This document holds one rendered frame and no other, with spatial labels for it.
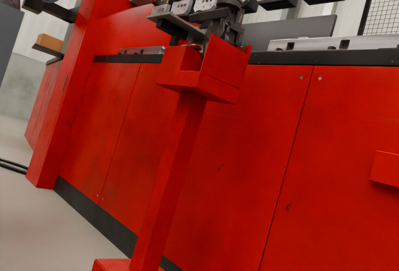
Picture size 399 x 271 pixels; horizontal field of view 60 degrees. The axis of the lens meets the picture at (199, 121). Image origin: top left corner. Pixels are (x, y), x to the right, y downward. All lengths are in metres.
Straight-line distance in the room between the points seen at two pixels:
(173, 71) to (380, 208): 0.63
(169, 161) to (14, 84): 7.58
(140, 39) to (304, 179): 1.76
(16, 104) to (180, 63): 7.58
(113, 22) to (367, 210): 1.92
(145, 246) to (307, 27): 1.43
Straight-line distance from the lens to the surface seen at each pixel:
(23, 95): 8.46
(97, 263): 1.10
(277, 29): 2.11
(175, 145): 0.98
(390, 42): 1.13
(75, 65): 2.27
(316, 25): 1.97
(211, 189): 1.18
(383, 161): 0.88
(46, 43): 3.69
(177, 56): 1.02
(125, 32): 2.42
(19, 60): 8.47
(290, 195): 0.99
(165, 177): 0.99
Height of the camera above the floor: 0.52
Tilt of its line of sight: 4 degrees up
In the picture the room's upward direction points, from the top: 16 degrees clockwise
